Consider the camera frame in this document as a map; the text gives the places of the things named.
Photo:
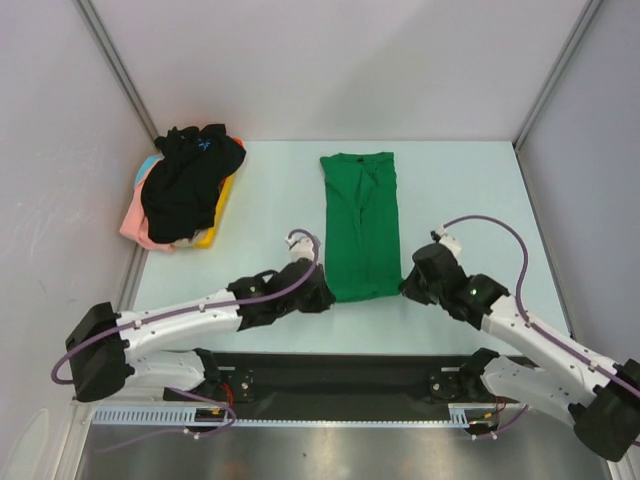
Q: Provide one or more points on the aluminium corner frame post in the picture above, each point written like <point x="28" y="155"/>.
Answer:
<point x="108" y="49"/>
<point x="559" y="68"/>

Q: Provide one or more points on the white slotted cable duct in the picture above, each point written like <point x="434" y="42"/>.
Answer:
<point x="193" y="415"/>

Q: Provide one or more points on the aluminium corner frame post right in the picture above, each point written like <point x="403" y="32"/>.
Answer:
<point x="559" y="68"/>

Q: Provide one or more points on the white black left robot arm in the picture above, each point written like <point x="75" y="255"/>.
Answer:
<point x="110" y="351"/>

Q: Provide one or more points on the yellow t-shirt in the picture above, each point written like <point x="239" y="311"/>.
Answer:
<point x="206" y="240"/>

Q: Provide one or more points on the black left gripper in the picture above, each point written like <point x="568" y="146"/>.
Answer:
<point x="322" y="299"/>

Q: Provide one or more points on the light blue t-shirt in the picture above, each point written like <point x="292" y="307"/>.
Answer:
<point x="146" y="165"/>

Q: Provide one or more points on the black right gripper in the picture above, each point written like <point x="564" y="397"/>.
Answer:
<point x="417" y="282"/>

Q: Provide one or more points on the beige t-shirt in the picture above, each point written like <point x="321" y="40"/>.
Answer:
<point x="186" y="242"/>

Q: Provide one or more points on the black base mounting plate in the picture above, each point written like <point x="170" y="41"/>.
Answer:
<point x="352" y="385"/>

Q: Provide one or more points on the green t-shirt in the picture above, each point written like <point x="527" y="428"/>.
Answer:
<point x="362" y="238"/>

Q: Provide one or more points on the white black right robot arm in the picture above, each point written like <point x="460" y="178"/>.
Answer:
<point x="593" y="394"/>

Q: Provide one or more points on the aluminium corner frame post left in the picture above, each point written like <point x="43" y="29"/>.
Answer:
<point x="108" y="49"/>

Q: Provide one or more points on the pink t-shirt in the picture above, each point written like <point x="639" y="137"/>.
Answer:
<point x="135" y="225"/>

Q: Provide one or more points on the black t-shirt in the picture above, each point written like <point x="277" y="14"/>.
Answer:
<point x="180" y="193"/>

